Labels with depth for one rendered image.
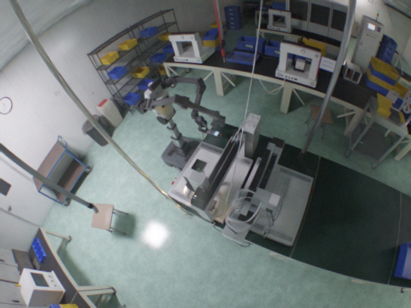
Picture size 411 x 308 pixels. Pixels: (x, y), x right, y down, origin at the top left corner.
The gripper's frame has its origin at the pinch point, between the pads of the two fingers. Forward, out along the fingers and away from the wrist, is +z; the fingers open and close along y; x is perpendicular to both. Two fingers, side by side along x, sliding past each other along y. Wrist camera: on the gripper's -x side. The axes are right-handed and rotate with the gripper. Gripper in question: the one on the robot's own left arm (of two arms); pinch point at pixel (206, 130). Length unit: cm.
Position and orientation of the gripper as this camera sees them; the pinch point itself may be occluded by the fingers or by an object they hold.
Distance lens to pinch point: 209.5
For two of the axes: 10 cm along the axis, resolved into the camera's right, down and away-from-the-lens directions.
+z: 5.8, 6.3, 5.3
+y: 4.7, -7.8, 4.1
